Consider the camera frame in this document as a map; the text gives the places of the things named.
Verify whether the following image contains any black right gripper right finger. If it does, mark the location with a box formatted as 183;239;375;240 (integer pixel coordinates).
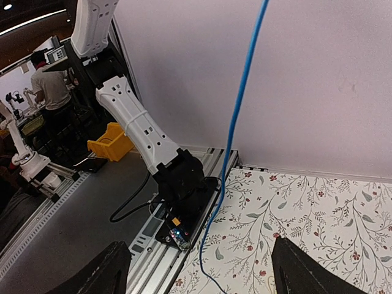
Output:
271;237;363;294

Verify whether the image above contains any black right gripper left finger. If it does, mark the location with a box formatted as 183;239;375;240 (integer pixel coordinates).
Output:
49;241;132;294

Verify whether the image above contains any blue cable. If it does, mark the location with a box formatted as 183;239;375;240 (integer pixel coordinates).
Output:
198;0;270;294

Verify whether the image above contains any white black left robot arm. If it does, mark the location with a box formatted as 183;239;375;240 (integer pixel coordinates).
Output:
54;1;220;293

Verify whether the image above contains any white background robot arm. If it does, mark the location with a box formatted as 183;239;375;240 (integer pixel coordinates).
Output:
1;102;50;181

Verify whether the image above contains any yellow storage bin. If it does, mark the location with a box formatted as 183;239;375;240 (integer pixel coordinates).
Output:
87;122;135;162

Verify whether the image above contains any person in white shirt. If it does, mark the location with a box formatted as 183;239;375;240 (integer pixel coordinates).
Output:
30;51;76;159

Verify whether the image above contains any aluminium front rail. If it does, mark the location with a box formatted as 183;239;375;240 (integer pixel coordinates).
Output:
0;146;239;294

